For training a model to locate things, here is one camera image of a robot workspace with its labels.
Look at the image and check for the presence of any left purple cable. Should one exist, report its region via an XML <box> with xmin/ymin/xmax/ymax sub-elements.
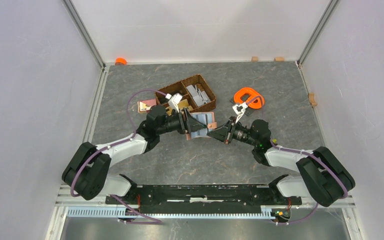
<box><xmin>70</xmin><ymin>88</ymin><xmax>175</xmax><ymax>225</ymax></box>

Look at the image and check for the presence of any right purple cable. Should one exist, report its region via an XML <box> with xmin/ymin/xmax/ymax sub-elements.
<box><xmin>244</xmin><ymin>95</ymin><xmax>349</xmax><ymax>226</ymax></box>

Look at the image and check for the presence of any white comb cable duct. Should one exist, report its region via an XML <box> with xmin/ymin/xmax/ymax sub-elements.
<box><xmin>66</xmin><ymin>206</ymin><xmax>275</xmax><ymax>220</ymax></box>

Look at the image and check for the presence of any green toy brick plate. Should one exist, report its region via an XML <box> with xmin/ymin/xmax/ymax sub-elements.
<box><xmin>244</xmin><ymin>106</ymin><xmax>256</xmax><ymax>117</ymax></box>

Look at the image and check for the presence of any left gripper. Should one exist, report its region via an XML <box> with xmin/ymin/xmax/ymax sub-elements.
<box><xmin>157</xmin><ymin>107</ymin><xmax>207</xmax><ymax>135</ymax></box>

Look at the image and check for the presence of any curved wooden piece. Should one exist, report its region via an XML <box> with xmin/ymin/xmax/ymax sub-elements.
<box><xmin>308</xmin><ymin>92</ymin><xmax>318</xmax><ymax>108</ymax></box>

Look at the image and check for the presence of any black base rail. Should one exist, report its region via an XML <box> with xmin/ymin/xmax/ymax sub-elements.
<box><xmin>121</xmin><ymin>184</ymin><xmax>302</xmax><ymax>214</ymax></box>

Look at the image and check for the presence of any orange cap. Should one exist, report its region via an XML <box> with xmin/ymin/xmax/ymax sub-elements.
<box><xmin>114</xmin><ymin>57</ymin><xmax>127</xmax><ymax>66</ymax></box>

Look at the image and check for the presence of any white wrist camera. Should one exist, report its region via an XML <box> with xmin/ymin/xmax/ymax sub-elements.
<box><xmin>165</xmin><ymin>93</ymin><xmax>183</xmax><ymax>113</ymax></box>
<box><xmin>232</xmin><ymin>101</ymin><xmax>248</xmax><ymax>124</ymax></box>

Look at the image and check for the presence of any brown wicker basket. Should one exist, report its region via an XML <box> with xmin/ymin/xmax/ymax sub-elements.
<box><xmin>158</xmin><ymin>74</ymin><xmax>216</xmax><ymax>113</ymax></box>

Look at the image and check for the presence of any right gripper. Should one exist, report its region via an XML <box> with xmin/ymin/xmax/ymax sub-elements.
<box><xmin>206</xmin><ymin>116</ymin><xmax>258</xmax><ymax>147</ymax></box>

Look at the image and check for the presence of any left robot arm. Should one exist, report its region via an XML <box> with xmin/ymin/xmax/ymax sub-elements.
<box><xmin>61</xmin><ymin>105</ymin><xmax>207</xmax><ymax>204</ymax></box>

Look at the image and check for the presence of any silver cards pile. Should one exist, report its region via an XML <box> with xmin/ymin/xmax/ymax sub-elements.
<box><xmin>186</xmin><ymin>84</ymin><xmax>211</xmax><ymax>107</ymax></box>

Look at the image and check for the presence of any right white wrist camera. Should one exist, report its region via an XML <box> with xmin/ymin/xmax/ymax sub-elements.
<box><xmin>232</xmin><ymin>101</ymin><xmax>248</xmax><ymax>124</ymax></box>

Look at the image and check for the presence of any gold cards pile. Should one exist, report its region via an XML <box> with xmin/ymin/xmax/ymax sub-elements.
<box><xmin>178</xmin><ymin>99</ymin><xmax>194</xmax><ymax>112</ymax></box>

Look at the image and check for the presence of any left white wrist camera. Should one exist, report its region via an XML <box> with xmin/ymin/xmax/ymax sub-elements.
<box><xmin>165</xmin><ymin>93</ymin><xmax>183</xmax><ymax>113</ymax></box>

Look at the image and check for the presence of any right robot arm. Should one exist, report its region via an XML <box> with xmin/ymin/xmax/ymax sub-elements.
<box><xmin>207</xmin><ymin>117</ymin><xmax>356</xmax><ymax>207</ymax></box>

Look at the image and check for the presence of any wooden block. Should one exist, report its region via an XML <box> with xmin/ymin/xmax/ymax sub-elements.
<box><xmin>250</xmin><ymin>56</ymin><xmax>259</xmax><ymax>62</ymax></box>
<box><xmin>274</xmin><ymin>56</ymin><xmax>285</xmax><ymax>62</ymax></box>

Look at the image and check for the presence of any purple cable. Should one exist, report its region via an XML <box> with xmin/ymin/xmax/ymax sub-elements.
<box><xmin>244</xmin><ymin>95</ymin><xmax>349</xmax><ymax>226</ymax></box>
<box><xmin>70</xmin><ymin>88</ymin><xmax>175</xmax><ymax>225</ymax></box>

